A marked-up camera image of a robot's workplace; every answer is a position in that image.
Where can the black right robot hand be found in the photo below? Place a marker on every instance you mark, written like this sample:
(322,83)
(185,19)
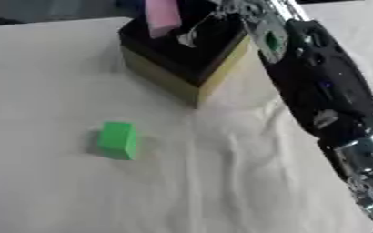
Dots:
(200,13)

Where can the pink rectangular block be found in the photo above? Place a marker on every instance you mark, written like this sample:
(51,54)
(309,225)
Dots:
(163,16)

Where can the silver and black right robot arm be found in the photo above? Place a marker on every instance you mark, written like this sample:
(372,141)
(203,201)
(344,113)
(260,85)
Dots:
(322,79)

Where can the tan cardboard box black inside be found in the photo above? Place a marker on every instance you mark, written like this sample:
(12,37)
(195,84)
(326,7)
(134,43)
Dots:
(187,65)

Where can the green block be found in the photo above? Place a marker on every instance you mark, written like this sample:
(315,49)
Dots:
(117,140)

